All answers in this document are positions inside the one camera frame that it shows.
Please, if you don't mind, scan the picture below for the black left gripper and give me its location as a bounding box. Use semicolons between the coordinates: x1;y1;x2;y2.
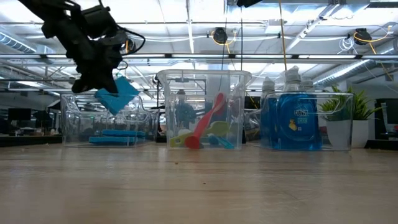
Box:
57;17;129;95

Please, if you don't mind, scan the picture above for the red and pink dish brush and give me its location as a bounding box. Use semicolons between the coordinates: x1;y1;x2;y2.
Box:
185;92;227;150

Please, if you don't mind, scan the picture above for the yellow-green dish brush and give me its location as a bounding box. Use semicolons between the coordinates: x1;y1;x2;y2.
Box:
169;121;231;149

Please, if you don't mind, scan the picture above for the blue dish brush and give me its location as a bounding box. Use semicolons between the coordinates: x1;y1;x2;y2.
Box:
207;135;236;151

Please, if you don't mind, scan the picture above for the dark monitor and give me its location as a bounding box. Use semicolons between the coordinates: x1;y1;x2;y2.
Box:
374;98;398;125
7;108;32;121

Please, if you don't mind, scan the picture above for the tall clear plastic bin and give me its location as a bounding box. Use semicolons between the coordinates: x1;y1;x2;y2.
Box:
156;69;252;151

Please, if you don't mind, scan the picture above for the person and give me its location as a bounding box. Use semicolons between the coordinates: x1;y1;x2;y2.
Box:
175;89;197;130

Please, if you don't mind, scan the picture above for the green plant in white pot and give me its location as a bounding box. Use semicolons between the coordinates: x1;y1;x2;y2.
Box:
318;85;379;149

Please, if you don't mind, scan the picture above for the black ceiling cable reel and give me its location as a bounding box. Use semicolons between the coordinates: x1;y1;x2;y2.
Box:
353;27;373;46
212;27;229;45

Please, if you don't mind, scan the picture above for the yellow hanging cord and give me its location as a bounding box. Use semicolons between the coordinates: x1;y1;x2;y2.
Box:
278;0;289;71

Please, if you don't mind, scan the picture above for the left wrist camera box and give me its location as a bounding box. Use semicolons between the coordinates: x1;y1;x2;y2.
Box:
81;4;119;39

